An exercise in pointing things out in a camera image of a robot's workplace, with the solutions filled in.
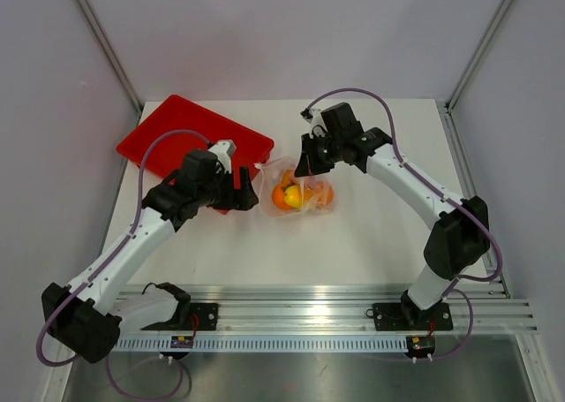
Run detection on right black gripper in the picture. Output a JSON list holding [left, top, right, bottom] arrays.
[[296, 132, 344, 178]]

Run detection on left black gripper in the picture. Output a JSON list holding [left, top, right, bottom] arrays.
[[197, 166, 258, 211]]

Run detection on red yellow mango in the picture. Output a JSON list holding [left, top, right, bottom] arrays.
[[281, 169, 297, 187]]

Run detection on orange persimmon fruit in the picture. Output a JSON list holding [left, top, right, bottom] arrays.
[[271, 184, 291, 211]]

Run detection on pink peach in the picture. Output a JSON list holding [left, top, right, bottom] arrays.
[[304, 180, 335, 208]]

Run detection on yellow orange mango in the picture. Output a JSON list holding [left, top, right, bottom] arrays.
[[284, 185, 303, 209]]

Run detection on clear dotted zip bag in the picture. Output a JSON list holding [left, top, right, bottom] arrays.
[[254, 156, 335, 217]]

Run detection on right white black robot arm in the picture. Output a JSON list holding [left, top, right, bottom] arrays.
[[295, 102, 490, 330]]

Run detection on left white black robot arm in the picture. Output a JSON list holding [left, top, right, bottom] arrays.
[[40, 140, 259, 363]]

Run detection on red plastic tray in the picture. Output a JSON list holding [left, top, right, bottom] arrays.
[[116, 94, 275, 217]]

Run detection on left small circuit board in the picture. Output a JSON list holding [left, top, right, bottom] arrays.
[[170, 336, 194, 349]]

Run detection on small circuit board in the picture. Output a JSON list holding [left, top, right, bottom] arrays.
[[406, 335, 436, 359], [170, 336, 194, 349]]

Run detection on right small circuit board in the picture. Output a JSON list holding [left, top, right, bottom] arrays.
[[406, 335, 436, 359]]

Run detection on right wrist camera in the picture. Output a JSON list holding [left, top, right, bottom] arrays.
[[300, 108, 325, 130]]

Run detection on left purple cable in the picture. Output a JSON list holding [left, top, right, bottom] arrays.
[[35, 129, 213, 398]]

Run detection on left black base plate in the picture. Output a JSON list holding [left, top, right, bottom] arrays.
[[142, 302, 220, 332]]

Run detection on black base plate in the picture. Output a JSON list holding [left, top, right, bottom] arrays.
[[365, 302, 454, 331], [142, 302, 220, 332]]

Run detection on right aluminium frame post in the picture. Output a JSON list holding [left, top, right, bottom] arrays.
[[444, 0, 529, 114]]

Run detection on aluminium frame post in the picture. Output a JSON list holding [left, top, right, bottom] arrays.
[[72, 0, 144, 118], [444, 0, 529, 114]]

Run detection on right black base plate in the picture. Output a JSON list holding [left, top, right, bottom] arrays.
[[365, 302, 454, 331]]

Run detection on white slotted cable duct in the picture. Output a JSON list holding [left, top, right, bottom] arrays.
[[112, 333, 407, 353]]

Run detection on aluminium mounting rail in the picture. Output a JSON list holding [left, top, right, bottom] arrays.
[[117, 260, 538, 340]]

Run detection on left aluminium frame post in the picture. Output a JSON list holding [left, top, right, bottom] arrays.
[[72, 0, 144, 118]]

